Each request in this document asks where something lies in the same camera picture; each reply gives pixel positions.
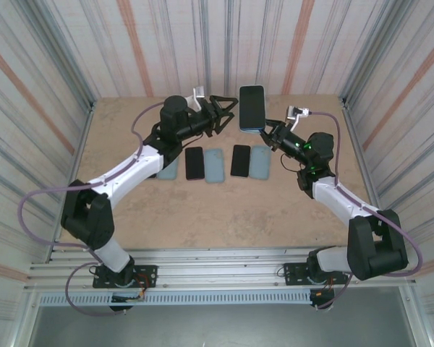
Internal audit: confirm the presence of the black smartphone pink edge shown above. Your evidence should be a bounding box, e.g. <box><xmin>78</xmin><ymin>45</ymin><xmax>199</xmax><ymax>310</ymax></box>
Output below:
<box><xmin>184</xmin><ymin>146</ymin><xmax>205</xmax><ymax>181</ymax></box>

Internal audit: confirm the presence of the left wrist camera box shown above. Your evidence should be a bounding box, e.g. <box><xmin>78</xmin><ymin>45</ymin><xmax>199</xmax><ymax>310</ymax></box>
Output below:
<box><xmin>186</xmin><ymin>85</ymin><xmax>206</xmax><ymax>109</ymax></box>

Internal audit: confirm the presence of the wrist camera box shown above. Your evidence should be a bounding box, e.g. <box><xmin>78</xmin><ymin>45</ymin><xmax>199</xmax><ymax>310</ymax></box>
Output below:
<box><xmin>186</xmin><ymin>85</ymin><xmax>206</xmax><ymax>109</ymax></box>
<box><xmin>286</xmin><ymin>104</ymin><xmax>311</xmax><ymax>132</ymax></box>

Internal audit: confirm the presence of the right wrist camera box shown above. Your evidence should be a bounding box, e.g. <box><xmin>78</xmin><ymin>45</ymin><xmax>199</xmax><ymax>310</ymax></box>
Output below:
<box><xmin>286</xmin><ymin>104</ymin><xmax>311</xmax><ymax>132</ymax></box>

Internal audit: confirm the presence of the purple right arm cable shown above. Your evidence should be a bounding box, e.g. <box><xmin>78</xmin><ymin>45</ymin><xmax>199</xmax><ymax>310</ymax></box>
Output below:
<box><xmin>308</xmin><ymin>111</ymin><xmax>424</xmax><ymax>312</ymax></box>

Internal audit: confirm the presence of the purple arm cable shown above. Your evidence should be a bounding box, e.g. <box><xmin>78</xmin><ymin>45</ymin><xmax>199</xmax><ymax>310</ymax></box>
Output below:
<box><xmin>17</xmin><ymin>100</ymin><xmax>167</xmax><ymax>319</ymax></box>
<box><xmin>308</xmin><ymin>111</ymin><xmax>424</xmax><ymax>312</ymax></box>

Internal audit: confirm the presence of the aluminium side rail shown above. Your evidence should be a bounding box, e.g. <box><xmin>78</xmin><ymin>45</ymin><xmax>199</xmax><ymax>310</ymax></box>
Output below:
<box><xmin>340</xmin><ymin>95</ymin><xmax>395</xmax><ymax>258</ymax></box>
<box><xmin>45</xmin><ymin>99</ymin><xmax>97</xmax><ymax>263</ymax></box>

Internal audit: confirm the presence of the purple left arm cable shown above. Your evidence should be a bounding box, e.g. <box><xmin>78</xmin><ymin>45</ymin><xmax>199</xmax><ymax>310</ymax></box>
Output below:
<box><xmin>17</xmin><ymin>100</ymin><xmax>167</xmax><ymax>319</ymax></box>

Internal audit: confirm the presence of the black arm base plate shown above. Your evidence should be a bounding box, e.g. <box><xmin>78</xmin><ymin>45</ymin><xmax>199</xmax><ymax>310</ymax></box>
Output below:
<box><xmin>93</xmin><ymin>265</ymin><xmax>158</xmax><ymax>289</ymax></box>
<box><xmin>282</xmin><ymin>260</ymin><xmax>349</xmax><ymax>286</ymax></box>

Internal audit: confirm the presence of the red black wire bundle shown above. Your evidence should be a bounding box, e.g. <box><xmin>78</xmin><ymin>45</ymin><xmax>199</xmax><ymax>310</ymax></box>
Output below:
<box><xmin>310</xmin><ymin>276</ymin><xmax>336</xmax><ymax>301</ymax></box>
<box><xmin>136</xmin><ymin>273</ymin><xmax>150</xmax><ymax>301</ymax></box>

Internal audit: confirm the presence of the aluminium rail frame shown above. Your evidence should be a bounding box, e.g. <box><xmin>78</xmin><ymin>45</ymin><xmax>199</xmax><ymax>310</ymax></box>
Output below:
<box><xmin>23</xmin><ymin>247</ymin><xmax>419</xmax><ymax>292</ymax></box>

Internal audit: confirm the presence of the slotted grey cable duct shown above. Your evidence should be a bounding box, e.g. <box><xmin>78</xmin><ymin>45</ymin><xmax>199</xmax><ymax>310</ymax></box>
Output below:
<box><xmin>38</xmin><ymin>291</ymin><xmax>312</xmax><ymax>307</ymax></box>

